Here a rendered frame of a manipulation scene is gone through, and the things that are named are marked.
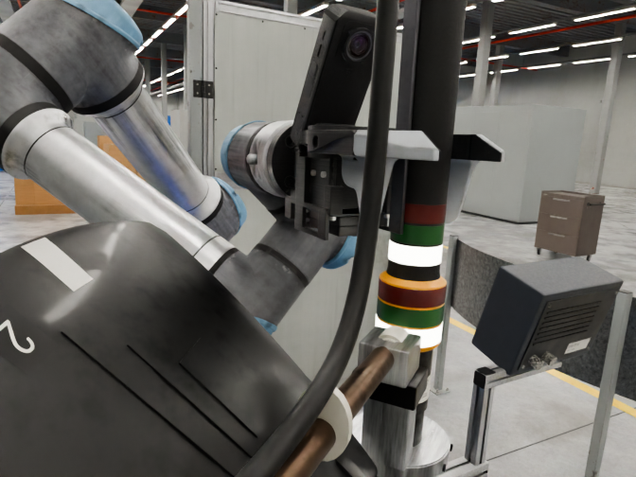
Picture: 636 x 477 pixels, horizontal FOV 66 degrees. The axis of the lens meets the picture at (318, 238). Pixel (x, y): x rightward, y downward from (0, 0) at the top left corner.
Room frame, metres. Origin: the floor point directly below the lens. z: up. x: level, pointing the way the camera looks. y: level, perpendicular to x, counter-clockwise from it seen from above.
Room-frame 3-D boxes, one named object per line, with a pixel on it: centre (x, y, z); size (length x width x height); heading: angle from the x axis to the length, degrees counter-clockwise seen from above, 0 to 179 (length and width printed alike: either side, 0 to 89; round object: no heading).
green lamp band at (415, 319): (0.31, -0.06, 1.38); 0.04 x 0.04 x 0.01
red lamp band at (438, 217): (0.31, -0.06, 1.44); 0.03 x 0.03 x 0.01
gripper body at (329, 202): (0.41, -0.01, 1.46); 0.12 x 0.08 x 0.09; 28
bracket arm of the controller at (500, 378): (0.94, -0.43, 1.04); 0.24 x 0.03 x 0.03; 120
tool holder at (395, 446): (0.30, -0.06, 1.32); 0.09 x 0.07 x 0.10; 155
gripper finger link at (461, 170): (0.33, -0.08, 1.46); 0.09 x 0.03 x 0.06; 38
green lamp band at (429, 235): (0.31, -0.06, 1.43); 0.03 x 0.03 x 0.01
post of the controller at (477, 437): (0.89, -0.34, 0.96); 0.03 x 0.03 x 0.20; 30
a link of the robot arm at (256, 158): (0.48, 0.03, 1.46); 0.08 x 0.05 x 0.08; 118
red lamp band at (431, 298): (0.31, -0.06, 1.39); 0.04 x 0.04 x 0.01
